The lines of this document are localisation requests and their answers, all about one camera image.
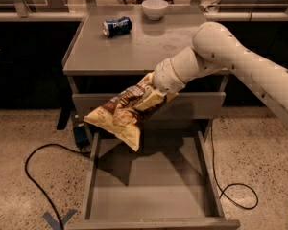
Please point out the grey drawer cabinet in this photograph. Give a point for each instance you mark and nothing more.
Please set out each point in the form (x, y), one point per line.
(134, 54)

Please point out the open grey middle drawer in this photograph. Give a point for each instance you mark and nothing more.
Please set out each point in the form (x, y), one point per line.
(166, 185)

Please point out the blue soda can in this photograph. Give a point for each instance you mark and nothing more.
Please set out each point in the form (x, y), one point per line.
(119, 26)

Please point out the brown sea salt chip bag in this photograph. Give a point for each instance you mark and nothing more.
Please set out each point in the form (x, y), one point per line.
(118, 116)

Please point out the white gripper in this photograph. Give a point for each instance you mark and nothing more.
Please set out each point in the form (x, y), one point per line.
(163, 77)

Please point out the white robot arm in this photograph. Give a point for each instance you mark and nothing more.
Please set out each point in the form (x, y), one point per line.
(215, 48)

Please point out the white bowl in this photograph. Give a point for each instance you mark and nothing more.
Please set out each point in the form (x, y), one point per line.
(154, 9)

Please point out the closed grey top drawer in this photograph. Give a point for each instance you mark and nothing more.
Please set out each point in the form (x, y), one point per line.
(186, 106)

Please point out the long white back counter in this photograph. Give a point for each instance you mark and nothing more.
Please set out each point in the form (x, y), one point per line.
(210, 16)

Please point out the blue power adapter box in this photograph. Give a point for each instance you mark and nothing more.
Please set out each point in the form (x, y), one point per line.
(80, 136)

